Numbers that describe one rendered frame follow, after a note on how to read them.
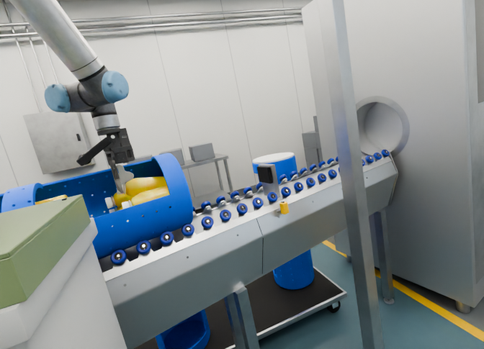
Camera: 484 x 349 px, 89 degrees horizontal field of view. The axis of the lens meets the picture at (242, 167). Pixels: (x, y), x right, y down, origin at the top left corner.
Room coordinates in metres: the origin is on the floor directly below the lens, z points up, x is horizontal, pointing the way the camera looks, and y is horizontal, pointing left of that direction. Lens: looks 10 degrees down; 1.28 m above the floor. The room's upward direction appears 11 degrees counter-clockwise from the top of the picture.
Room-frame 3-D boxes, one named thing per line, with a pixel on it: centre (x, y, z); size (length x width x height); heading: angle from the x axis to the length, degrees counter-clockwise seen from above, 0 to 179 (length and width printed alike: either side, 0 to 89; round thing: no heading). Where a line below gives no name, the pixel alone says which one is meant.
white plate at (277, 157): (1.61, -0.21, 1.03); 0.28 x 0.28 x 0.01
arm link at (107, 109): (0.84, 0.41, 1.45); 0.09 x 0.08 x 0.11; 160
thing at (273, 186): (1.12, -0.11, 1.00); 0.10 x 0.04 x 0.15; 28
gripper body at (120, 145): (0.84, 0.40, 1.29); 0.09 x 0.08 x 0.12; 118
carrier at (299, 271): (1.61, -0.21, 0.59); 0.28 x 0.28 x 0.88
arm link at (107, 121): (0.84, 0.41, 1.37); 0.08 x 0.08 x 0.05
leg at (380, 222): (1.39, -0.76, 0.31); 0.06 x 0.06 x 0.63; 28
